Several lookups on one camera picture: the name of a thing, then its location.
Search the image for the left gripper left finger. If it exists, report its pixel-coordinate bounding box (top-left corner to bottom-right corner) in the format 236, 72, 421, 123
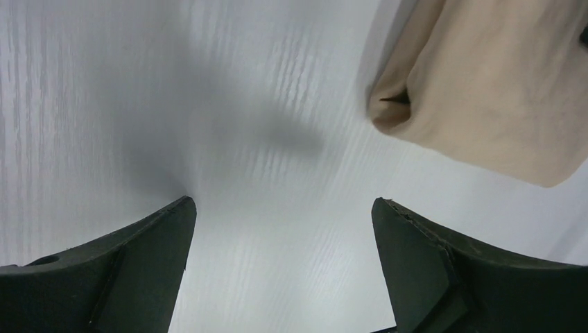
1, 196, 197, 332

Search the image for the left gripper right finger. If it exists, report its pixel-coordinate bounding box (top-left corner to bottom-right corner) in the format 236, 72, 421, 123
371, 198, 587, 332

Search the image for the beige t shirt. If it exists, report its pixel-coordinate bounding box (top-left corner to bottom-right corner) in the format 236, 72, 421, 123
368, 1, 587, 187

